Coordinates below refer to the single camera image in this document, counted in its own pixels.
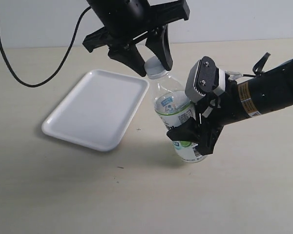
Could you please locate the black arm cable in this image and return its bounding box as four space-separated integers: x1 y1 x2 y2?
230 52 272 80
0 0 92 88

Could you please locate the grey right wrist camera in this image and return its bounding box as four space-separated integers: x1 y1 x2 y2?
185 56 229 103

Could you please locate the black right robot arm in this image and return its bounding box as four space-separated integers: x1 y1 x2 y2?
167 53 293 156

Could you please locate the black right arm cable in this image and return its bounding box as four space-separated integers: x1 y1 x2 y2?
230 52 272 80

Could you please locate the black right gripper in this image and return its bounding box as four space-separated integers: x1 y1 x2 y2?
167 82 244 156

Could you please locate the clear plastic water bottle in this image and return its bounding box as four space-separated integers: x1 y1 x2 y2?
147 71 206 163

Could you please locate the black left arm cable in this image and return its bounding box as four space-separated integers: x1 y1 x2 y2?
0 0 92 88

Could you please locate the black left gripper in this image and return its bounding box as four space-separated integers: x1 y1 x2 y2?
83 0 190 77

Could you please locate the white rectangular plastic tray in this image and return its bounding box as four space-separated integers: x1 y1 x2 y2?
42 69 149 152

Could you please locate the white bottle cap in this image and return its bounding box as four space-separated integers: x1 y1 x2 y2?
144 56 166 76

